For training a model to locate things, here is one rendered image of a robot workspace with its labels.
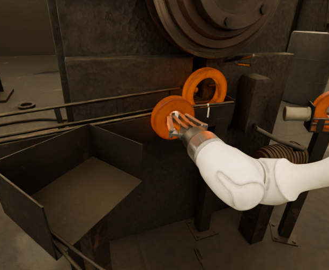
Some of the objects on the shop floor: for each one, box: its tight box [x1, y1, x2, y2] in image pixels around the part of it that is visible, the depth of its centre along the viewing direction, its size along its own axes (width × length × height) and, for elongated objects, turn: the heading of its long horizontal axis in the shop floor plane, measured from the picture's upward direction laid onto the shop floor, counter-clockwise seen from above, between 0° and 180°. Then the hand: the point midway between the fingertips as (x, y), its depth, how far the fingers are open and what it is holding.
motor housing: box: [238, 141, 309, 245], centre depth 110 cm, size 13×22×54 cm, turn 107°
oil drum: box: [282, 31, 329, 106], centre depth 313 cm, size 59×59×89 cm
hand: (172, 113), depth 79 cm, fingers closed
